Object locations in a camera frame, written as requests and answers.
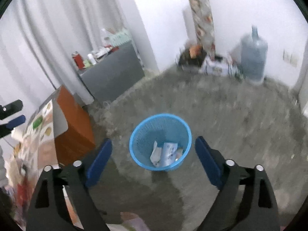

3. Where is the blue white paper box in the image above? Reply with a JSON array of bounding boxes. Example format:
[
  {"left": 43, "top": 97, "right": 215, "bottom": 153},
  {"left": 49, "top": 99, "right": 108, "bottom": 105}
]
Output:
[{"left": 160, "top": 142, "right": 183, "bottom": 167}]

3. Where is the white tissue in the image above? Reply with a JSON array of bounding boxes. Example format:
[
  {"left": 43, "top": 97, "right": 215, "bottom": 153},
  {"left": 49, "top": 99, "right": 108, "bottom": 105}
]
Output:
[{"left": 150, "top": 141, "right": 162, "bottom": 167}]

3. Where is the blue mesh trash bin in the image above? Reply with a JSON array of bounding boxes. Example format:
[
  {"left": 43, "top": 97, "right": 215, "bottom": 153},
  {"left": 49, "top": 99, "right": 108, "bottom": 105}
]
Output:
[{"left": 129, "top": 113, "right": 192, "bottom": 172}]

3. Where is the patterned tablecloth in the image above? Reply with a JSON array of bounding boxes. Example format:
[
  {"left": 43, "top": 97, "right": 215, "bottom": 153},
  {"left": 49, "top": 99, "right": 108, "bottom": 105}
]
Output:
[{"left": 7, "top": 99, "right": 59, "bottom": 226}]

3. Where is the red thermos bottle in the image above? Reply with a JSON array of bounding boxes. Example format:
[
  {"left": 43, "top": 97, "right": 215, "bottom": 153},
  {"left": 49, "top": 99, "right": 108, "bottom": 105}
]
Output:
[{"left": 72, "top": 52, "right": 84, "bottom": 70}]

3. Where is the white grey curtain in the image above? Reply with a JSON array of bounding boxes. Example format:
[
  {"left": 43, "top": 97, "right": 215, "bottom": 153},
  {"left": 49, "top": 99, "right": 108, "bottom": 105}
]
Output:
[{"left": 1, "top": 0, "right": 159, "bottom": 108}]

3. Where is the dark grey cabinet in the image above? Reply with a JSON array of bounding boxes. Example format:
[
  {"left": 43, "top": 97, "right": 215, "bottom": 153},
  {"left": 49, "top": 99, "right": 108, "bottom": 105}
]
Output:
[{"left": 78, "top": 42, "right": 145, "bottom": 104}]

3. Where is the large water jug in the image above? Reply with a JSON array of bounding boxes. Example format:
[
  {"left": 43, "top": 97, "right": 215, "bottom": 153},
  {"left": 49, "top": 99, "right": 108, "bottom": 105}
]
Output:
[{"left": 241, "top": 26, "right": 268, "bottom": 85}]

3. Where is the floral patterned board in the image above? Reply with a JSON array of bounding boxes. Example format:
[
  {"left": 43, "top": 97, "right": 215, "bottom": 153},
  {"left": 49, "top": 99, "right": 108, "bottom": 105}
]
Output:
[{"left": 189, "top": 0, "right": 216, "bottom": 60}]

